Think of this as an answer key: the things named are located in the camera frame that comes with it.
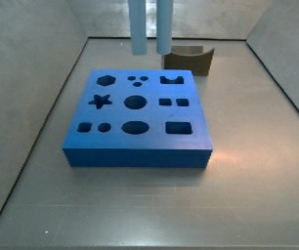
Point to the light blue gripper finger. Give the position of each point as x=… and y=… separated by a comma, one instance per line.
x=137, y=19
x=164, y=13

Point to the dark olive curved block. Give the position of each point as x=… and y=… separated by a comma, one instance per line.
x=188, y=58

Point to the blue shape-sorting block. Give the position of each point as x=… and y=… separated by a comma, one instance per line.
x=138, y=119

